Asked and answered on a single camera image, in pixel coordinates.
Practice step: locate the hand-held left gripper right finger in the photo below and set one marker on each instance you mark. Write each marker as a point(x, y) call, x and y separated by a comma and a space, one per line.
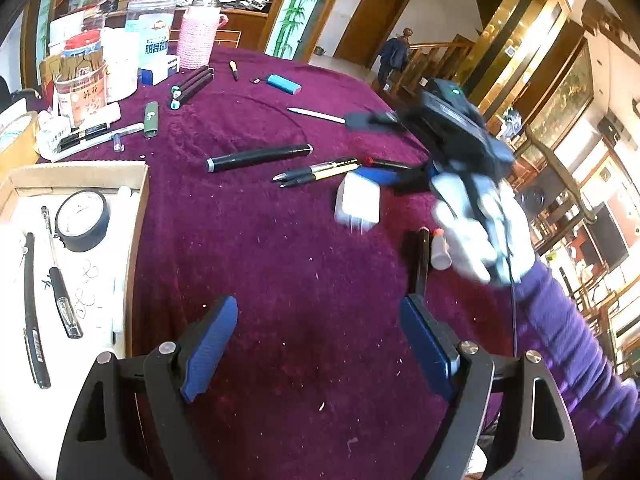
point(425, 352)

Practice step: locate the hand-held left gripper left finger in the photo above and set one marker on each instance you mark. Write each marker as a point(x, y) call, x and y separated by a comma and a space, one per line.
point(207, 347)

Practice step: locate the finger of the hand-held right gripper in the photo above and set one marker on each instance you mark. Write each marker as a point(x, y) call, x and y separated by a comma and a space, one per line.
point(372, 121)
point(387, 176)

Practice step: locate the white power adapter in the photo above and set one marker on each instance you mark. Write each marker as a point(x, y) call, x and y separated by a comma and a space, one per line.
point(357, 202)

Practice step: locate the long black marker pink end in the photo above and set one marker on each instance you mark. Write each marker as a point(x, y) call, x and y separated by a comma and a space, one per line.
point(423, 260)

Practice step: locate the small white bottle orange cap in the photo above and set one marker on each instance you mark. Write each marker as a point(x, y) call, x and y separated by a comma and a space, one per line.
point(441, 252)

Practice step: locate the cardboard box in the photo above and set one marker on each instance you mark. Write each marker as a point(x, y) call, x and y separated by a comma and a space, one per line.
point(135, 220)

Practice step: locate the short black pen white label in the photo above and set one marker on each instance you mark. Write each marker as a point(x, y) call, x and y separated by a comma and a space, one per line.
point(62, 295)

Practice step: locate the long black pen barcode label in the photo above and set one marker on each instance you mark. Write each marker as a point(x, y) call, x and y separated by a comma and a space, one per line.
point(35, 320)

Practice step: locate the black electrical tape roll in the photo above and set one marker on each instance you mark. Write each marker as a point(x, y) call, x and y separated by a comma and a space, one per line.
point(82, 220)

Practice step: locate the person's right forearm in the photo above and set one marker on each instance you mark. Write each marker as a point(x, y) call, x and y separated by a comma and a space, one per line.
point(565, 340)

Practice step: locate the person's right hand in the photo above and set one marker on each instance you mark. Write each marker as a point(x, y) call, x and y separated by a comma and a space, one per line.
point(465, 245)

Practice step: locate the black marker red ends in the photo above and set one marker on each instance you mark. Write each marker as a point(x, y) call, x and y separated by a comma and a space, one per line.
point(392, 163)

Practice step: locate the person in dark jacket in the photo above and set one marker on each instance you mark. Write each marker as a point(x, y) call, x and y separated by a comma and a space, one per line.
point(392, 57)

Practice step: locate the yellow black pen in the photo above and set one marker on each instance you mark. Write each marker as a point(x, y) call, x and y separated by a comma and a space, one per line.
point(320, 168)

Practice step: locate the wooden stair railing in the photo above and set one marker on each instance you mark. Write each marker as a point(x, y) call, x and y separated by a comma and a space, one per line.
point(435, 60)

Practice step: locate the black gel pen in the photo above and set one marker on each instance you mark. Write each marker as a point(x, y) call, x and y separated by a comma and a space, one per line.
point(305, 177)

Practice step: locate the blue lighter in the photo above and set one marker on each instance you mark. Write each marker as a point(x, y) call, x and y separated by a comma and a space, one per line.
point(284, 84)

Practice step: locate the brown wooden door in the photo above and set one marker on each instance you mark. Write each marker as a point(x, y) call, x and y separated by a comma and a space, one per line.
point(372, 25)

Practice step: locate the dark wooden chair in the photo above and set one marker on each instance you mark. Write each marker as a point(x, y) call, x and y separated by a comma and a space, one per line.
point(555, 185)

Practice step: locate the framed landscape painting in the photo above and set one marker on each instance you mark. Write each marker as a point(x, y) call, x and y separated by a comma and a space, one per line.
point(562, 90)

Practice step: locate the black marker grey end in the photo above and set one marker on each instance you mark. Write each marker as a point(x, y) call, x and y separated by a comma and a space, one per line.
point(260, 157)

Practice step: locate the purple velvet tablecloth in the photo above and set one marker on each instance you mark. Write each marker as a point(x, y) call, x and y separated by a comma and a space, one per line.
point(300, 260)

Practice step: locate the small metal charm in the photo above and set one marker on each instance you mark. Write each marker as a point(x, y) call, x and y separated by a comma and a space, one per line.
point(257, 80)

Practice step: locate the small yellow black screwdriver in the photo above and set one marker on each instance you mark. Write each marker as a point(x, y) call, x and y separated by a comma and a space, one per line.
point(233, 70)

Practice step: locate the curved wooden counter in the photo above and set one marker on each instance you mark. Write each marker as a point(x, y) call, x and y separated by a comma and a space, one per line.
point(240, 25)

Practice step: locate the black markers with green caps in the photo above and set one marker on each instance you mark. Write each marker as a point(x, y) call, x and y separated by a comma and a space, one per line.
point(192, 91)

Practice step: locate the black marker teal end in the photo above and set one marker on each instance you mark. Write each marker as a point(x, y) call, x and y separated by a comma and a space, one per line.
point(187, 80)

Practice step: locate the pink knit covered bottle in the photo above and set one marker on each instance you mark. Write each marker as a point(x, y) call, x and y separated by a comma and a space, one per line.
point(197, 35)

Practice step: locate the small white blue box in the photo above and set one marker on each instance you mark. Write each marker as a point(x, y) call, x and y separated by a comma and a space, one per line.
point(159, 69)

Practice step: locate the green lighter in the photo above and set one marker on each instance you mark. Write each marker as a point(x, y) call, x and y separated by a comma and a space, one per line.
point(151, 120)

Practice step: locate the clear jar blue label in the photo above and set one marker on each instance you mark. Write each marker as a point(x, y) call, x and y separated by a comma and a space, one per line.
point(150, 25)

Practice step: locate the white round tub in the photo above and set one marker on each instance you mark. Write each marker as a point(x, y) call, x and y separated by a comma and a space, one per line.
point(120, 67)

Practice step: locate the clear jar red lid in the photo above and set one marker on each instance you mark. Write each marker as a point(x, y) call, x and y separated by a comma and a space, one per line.
point(82, 85)

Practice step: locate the bamboo wall poster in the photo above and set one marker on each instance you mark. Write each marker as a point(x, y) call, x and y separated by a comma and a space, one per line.
point(297, 10)

